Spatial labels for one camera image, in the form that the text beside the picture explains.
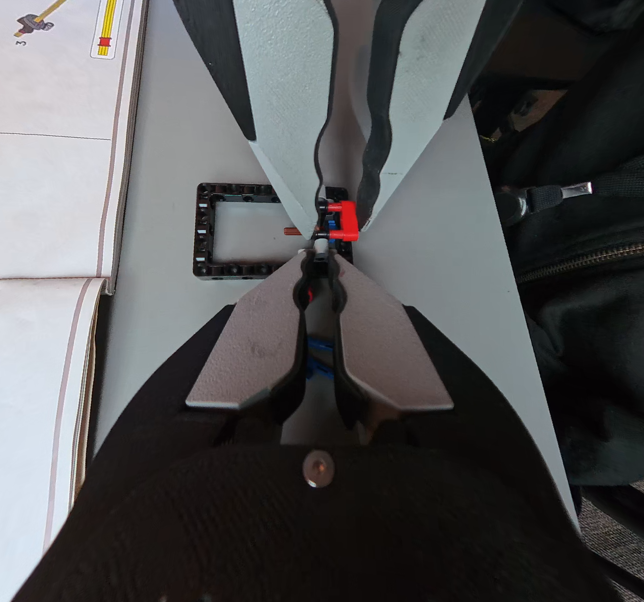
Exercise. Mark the black zip jacket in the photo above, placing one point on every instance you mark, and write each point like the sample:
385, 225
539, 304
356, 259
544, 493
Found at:
593, 310

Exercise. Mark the black lego frame assembly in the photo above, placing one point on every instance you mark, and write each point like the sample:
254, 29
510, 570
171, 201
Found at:
202, 240

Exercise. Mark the white lego instruction booklet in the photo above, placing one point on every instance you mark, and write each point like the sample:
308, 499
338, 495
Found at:
50, 159

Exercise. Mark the blue lego pin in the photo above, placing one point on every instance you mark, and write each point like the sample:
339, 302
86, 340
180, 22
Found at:
319, 369
319, 344

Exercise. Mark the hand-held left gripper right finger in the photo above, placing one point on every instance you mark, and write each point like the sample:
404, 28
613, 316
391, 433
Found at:
387, 355

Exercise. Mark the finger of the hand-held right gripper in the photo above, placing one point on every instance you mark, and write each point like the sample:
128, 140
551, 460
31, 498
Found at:
432, 58
281, 84

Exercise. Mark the red lego beam piece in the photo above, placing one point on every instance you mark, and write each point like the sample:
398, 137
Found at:
348, 219

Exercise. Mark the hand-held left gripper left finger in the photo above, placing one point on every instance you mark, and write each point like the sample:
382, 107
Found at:
251, 350

